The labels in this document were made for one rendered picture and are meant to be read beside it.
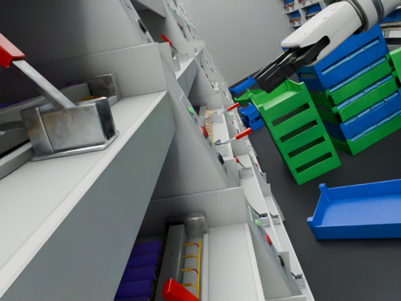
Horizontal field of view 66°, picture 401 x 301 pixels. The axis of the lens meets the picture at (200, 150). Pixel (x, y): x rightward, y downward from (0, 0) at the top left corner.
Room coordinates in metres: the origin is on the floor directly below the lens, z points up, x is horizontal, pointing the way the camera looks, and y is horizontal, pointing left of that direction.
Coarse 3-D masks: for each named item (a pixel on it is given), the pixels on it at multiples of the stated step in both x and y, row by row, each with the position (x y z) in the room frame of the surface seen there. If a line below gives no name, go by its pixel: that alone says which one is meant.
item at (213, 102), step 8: (208, 96) 1.03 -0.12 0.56; (216, 96) 1.03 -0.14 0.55; (192, 104) 1.04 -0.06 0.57; (200, 104) 1.03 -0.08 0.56; (208, 104) 1.03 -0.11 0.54; (216, 104) 1.03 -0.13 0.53; (224, 120) 0.86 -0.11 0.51; (216, 128) 0.80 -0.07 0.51; (224, 128) 0.78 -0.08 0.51; (216, 136) 0.73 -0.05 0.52; (224, 136) 0.71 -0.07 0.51; (232, 152) 0.60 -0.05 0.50; (224, 160) 0.44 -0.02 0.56; (232, 160) 0.43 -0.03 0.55; (232, 168) 0.44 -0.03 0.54
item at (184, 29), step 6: (168, 0) 1.72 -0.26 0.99; (174, 6) 1.72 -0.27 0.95; (186, 30) 1.72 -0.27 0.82; (186, 36) 1.72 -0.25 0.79; (204, 60) 1.72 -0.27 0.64; (204, 66) 1.72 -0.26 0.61; (210, 72) 1.72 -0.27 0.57; (222, 96) 1.72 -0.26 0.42; (222, 102) 1.72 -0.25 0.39; (228, 102) 1.74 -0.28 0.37; (234, 114) 1.72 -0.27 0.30; (240, 126) 1.72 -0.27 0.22
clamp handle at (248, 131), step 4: (248, 128) 0.58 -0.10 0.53; (240, 132) 0.59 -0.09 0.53; (244, 132) 0.58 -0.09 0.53; (248, 132) 0.58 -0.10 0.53; (236, 136) 0.58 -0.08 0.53; (240, 136) 0.58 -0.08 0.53; (220, 140) 0.59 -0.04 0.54; (228, 140) 0.59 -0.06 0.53; (232, 140) 0.59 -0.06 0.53; (220, 144) 0.59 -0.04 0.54; (224, 144) 0.59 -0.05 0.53
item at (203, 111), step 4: (200, 108) 0.98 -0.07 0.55; (204, 108) 0.97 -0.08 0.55; (200, 112) 0.92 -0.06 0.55; (204, 112) 0.91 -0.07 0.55; (208, 112) 0.95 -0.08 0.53; (200, 116) 0.87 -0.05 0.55; (204, 116) 0.86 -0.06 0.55; (200, 120) 0.82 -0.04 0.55; (204, 120) 0.82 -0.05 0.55; (204, 124) 0.77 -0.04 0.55; (208, 124) 0.81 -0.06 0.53; (208, 128) 0.77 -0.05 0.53; (212, 136) 0.70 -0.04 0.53; (212, 140) 0.67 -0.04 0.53
